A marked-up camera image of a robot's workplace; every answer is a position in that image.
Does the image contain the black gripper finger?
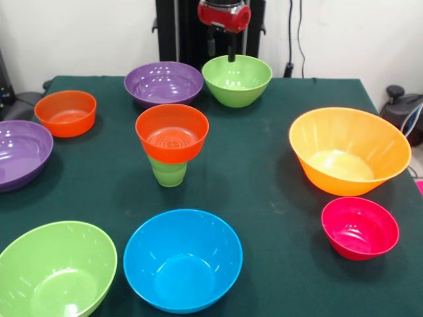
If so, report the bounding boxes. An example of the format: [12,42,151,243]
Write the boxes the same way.
[207,26,216,56]
[227,31,237,63]

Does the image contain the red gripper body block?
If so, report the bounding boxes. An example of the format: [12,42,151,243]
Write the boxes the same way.
[197,1,252,34]

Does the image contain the red-orange bowl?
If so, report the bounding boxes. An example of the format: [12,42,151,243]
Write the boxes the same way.
[135,103,210,164]
[34,90,97,139]

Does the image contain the green cup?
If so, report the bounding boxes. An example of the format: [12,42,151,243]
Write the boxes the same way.
[147,154,189,188]

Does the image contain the blue bowl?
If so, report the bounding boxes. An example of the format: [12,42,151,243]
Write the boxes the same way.
[123,208,244,314]

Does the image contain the purple bowl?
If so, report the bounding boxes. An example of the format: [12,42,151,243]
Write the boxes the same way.
[124,61,204,108]
[0,120,54,194]

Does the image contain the small green bowl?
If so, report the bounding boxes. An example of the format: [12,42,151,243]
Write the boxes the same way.
[201,54,274,108]

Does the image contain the dark green table cloth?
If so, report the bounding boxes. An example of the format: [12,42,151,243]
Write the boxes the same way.
[0,75,423,317]

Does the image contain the large orange bowl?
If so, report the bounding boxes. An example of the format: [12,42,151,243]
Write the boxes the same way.
[288,106,412,197]

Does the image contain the black grey base foot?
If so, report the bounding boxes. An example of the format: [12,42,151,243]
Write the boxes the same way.
[379,85,423,148]
[0,91,44,122]

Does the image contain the pink bowl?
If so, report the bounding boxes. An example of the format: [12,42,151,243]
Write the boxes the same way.
[321,196,401,262]

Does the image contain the large green bowl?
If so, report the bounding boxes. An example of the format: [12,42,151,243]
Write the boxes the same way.
[0,221,118,317]

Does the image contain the black pedestal column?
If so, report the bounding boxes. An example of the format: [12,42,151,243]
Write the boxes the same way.
[152,0,267,64]

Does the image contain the black wall cable with plug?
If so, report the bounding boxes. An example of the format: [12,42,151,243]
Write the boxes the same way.
[283,0,307,79]

